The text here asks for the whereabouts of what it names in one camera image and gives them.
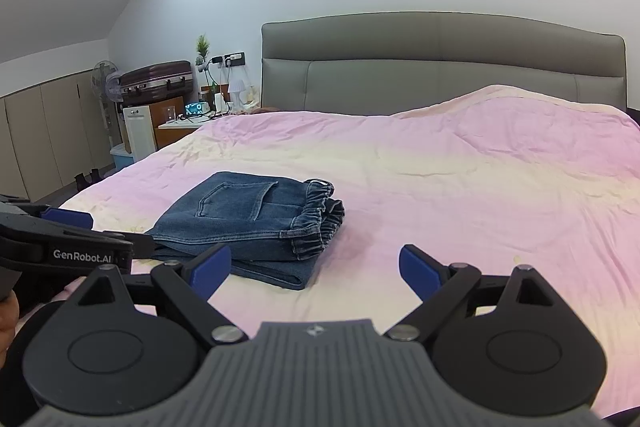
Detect blue storage box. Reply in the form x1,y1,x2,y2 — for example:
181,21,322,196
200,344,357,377
110,144,136,173

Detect wall power outlet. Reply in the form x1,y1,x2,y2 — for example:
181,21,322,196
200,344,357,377
210,51,246,69

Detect person's left hand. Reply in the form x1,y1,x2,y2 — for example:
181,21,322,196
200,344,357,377
0,294,21,369

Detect standing electric fan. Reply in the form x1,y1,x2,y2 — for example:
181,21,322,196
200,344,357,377
91,58,124,158

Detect grey upholstered headboard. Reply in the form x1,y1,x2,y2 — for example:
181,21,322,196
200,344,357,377
261,11,628,114

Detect beige built-in wardrobe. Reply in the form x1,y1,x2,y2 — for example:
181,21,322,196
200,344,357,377
0,69,114,204

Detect blue denim pants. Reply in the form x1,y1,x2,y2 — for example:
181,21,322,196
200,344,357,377
145,171,346,292

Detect pink bed blanket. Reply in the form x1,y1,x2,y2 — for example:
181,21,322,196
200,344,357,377
57,84,640,423

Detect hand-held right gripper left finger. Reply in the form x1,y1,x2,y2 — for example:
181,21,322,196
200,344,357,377
65,243,249,346

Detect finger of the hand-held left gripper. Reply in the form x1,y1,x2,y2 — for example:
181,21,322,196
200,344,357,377
101,231,156,261
40,205,95,232

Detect dark purple suitcase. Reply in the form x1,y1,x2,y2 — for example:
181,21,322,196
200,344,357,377
120,60,195,106

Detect black shoes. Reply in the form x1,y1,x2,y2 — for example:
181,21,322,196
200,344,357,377
74,168,104,193

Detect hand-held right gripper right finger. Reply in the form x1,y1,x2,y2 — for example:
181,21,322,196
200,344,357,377
385,244,570,343

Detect small green plant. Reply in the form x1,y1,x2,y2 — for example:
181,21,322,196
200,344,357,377
194,34,211,68

